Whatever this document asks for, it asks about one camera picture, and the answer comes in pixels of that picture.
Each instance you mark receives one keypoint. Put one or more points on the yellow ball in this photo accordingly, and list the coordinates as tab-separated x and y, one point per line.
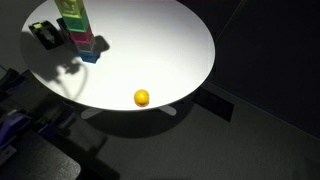
141	97

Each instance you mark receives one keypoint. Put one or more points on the grey perforated board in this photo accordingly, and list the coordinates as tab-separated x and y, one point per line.
40	160

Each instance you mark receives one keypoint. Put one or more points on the magenta tower block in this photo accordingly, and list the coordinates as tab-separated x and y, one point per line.
81	37

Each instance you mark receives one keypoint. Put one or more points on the yellow-green tower block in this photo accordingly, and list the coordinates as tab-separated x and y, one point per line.
71	8

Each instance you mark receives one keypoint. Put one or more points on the green tower block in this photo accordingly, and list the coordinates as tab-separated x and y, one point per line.
76	24

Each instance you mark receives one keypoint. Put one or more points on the purple clamp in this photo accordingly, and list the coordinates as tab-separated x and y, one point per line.
13	125

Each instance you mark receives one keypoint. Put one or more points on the black clamp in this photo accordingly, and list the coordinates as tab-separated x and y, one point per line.
55	118

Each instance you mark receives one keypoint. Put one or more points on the blue grey tower block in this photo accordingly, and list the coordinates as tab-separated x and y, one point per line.
89	56

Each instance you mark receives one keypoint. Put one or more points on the blue soft cube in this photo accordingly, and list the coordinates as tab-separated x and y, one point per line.
62	26

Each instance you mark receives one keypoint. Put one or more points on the dark clamp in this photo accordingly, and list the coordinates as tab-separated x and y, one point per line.
11	81

